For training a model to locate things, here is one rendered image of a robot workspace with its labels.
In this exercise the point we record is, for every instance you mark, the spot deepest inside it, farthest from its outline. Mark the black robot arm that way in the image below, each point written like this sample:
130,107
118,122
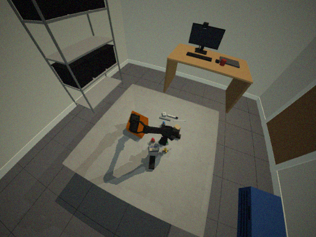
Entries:
167,131

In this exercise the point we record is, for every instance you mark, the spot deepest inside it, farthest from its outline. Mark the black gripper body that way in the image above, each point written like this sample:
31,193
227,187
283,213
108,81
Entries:
163,141

